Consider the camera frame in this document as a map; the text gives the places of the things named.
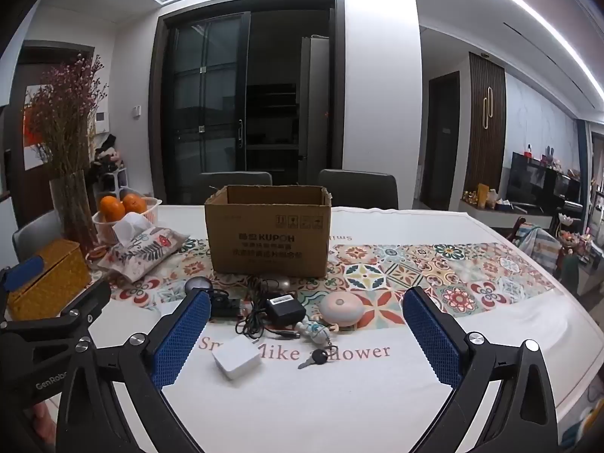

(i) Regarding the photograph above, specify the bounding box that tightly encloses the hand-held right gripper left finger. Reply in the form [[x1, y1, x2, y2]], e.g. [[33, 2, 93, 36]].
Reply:
[[57, 288, 213, 453]]

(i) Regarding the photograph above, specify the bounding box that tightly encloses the dark grey dining chair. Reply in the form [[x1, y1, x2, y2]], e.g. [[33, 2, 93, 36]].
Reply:
[[196, 171, 273, 206], [317, 169, 399, 211]]

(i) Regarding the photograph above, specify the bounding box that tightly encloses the black-headed key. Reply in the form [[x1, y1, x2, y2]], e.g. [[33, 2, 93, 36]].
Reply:
[[297, 348, 328, 370]]

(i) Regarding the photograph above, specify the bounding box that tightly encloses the small black device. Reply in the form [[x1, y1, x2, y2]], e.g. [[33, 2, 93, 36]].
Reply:
[[210, 291, 245, 320]]

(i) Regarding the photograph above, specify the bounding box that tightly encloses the pile of plush toys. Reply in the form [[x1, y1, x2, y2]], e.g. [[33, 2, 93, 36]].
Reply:
[[92, 134, 126, 173]]

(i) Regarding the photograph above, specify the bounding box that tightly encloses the red and white wall poster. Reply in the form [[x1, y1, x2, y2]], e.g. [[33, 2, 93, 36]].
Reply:
[[23, 85, 55, 171]]

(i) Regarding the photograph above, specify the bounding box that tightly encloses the pink round device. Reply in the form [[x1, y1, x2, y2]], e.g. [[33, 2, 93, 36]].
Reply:
[[319, 291, 363, 328]]

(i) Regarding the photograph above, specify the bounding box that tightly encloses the floral tissue pack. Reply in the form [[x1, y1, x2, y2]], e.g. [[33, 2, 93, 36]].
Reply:
[[97, 212, 190, 288]]

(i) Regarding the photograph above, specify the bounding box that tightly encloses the yellow woven box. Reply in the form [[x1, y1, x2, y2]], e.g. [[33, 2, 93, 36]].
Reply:
[[7, 239, 92, 322]]

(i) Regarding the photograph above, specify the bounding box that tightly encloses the brown wooden door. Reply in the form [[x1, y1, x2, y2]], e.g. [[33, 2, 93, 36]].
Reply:
[[2, 45, 95, 241]]

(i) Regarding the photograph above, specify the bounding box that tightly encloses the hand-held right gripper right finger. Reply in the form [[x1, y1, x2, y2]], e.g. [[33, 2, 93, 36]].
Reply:
[[402, 285, 574, 453]]

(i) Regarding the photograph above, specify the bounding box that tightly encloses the dark interior door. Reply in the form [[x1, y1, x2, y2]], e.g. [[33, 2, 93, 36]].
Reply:
[[428, 72, 461, 211]]

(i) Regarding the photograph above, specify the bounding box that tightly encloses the brown cardboard box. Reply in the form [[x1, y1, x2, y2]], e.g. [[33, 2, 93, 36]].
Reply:
[[204, 184, 332, 278]]

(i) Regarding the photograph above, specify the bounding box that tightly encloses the white television cabinet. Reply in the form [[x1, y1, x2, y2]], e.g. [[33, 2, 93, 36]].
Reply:
[[460, 198, 554, 230]]

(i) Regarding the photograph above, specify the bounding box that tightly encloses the white fruit basket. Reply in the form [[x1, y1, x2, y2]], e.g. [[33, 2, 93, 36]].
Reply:
[[92, 197, 163, 237]]

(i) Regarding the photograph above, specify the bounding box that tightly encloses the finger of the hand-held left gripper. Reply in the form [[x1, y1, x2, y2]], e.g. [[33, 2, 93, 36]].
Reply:
[[0, 282, 112, 341], [0, 256, 46, 310]]

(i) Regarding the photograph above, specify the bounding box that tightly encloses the white shoe rack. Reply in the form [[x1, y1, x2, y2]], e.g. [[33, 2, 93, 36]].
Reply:
[[101, 167, 129, 199]]

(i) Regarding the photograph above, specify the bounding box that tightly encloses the sliding glass door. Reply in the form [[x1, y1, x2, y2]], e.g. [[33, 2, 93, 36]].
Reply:
[[165, 12, 251, 203]]

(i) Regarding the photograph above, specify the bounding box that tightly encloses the black television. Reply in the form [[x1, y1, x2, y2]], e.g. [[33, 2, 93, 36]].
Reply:
[[507, 151, 583, 213]]

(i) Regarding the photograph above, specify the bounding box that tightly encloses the pile of oranges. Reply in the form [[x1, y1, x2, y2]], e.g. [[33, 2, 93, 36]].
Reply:
[[99, 193, 148, 222]]

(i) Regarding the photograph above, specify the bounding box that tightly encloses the chair with striped cloth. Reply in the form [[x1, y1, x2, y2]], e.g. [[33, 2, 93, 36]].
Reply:
[[513, 217, 563, 274]]

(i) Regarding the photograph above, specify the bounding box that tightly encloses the small doll keychain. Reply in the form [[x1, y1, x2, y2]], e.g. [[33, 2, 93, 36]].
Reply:
[[295, 320, 338, 350]]

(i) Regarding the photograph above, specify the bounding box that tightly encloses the slatted wooden wall panel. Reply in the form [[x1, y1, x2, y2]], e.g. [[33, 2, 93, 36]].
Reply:
[[465, 52, 507, 199]]

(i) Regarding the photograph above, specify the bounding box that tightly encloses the light grey chair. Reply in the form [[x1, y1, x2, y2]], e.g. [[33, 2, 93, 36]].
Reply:
[[12, 210, 64, 262]]

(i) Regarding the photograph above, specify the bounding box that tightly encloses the black power adapter with cable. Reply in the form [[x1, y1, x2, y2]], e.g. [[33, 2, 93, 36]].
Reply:
[[234, 277, 308, 341]]

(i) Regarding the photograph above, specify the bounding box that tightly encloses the white square adapter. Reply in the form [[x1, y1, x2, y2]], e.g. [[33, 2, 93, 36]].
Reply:
[[211, 337, 262, 381]]

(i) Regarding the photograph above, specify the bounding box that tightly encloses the person's left hand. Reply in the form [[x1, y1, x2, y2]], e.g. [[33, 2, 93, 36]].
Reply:
[[31, 401, 58, 445]]

